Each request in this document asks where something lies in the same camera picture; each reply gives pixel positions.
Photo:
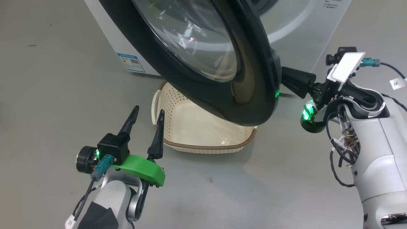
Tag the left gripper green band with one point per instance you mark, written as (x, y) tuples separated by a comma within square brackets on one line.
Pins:
[(143, 168)]

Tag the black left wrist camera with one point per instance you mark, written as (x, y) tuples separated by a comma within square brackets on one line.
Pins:
[(113, 144)]

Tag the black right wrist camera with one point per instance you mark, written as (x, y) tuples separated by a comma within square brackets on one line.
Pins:
[(331, 58)]

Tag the cream perforated laundry basket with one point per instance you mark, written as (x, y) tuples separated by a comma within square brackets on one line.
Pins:
[(197, 127)]

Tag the blue energy label sticker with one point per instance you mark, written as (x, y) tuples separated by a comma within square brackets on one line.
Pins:
[(131, 62)]

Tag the white front-load washing machine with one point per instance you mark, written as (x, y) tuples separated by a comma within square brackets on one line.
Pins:
[(299, 47)]

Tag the black washing machine door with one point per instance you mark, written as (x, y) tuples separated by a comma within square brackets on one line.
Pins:
[(254, 95)]

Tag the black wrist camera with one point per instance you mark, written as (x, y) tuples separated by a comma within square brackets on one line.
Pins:
[(113, 144), (331, 58)]

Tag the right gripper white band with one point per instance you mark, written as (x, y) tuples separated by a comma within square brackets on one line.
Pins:
[(346, 66)]

